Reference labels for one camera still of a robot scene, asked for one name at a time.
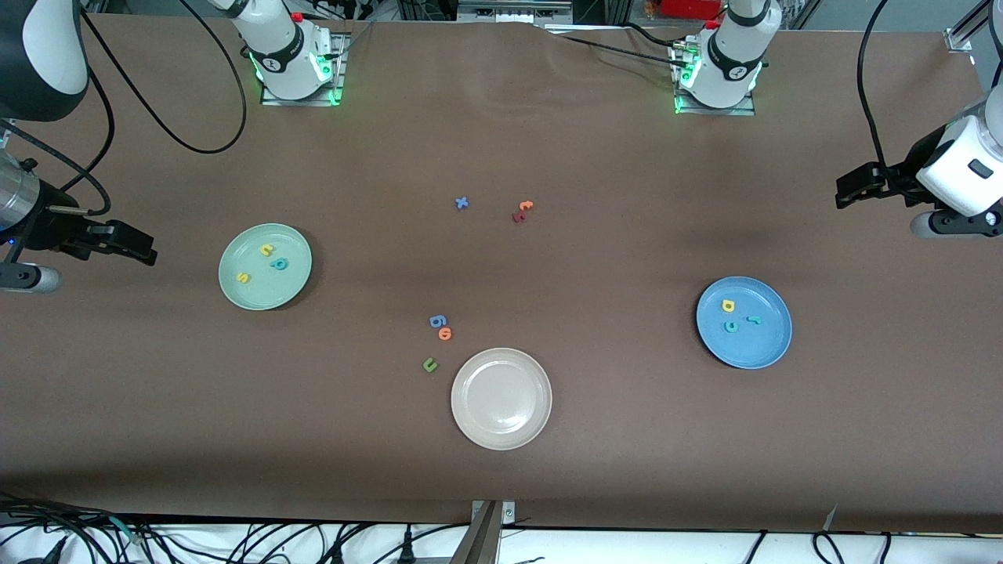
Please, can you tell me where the grey metal box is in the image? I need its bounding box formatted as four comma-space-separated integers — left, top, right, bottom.
457, 0, 574, 24

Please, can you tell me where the brown table cover mat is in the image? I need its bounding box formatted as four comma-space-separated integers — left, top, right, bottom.
0, 16, 1003, 533

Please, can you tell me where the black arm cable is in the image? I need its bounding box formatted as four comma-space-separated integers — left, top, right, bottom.
0, 0, 248, 216
857, 0, 914, 189

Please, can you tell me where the beige plate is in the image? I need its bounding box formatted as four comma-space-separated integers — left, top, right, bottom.
451, 347, 553, 451

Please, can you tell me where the red box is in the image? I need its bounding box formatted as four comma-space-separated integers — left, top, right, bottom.
658, 0, 726, 20

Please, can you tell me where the looped black cable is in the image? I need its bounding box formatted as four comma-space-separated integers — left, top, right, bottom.
811, 531, 847, 564

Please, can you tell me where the black base cable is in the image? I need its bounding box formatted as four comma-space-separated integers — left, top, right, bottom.
621, 22, 697, 48
545, 30, 681, 63

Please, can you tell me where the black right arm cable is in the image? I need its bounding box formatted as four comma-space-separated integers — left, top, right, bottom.
0, 0, 248, 216

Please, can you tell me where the metal table bracket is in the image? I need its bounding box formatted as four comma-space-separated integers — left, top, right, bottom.
451, 500, 518, 564

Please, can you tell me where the teal cable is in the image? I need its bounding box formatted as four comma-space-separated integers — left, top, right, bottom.
108, 513, 148, 547

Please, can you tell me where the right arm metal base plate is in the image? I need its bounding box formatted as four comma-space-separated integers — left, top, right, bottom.
261, 31, 347, 107

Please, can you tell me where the green plate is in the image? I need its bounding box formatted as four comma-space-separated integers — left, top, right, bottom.
218, 223, 313, 312

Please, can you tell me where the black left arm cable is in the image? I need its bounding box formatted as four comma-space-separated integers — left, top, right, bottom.
857, 0, 914, 189

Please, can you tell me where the blue plate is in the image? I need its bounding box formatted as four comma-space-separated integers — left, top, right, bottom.
696, 276, 793, 370

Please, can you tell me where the aluminium frame profile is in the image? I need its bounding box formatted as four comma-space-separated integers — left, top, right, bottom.
944, 0, 1003, 54

